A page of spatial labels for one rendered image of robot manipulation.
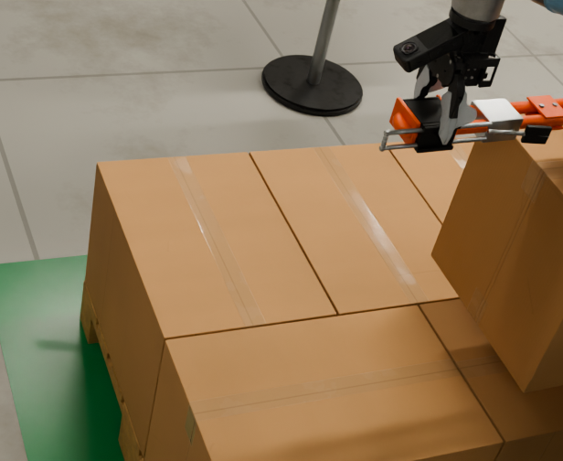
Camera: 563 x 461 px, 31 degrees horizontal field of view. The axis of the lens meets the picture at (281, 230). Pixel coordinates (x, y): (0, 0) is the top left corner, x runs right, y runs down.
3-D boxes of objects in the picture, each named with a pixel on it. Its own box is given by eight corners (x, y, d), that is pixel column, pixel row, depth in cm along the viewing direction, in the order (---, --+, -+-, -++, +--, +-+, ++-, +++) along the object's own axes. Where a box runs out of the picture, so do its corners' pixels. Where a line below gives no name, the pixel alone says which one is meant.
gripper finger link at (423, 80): (440, 109, 173) (464, 77, 166) (409, 111, 171) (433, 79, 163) (433, 93, 175) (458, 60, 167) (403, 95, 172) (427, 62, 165)
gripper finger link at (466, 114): (479, 145, 164) (483, 88, 161) (447, 149, 162) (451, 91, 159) (467, 141, 167) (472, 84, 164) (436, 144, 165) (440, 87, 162)
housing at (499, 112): (495, 117, 179) (504, 96, 176) (516, 141, 175) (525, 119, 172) (462, 120, 176) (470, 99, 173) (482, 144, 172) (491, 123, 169)
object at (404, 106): (431, 118, 174) (440, 93, 171) (452, 144, 169) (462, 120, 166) (388, 122, 171) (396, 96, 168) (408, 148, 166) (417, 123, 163)
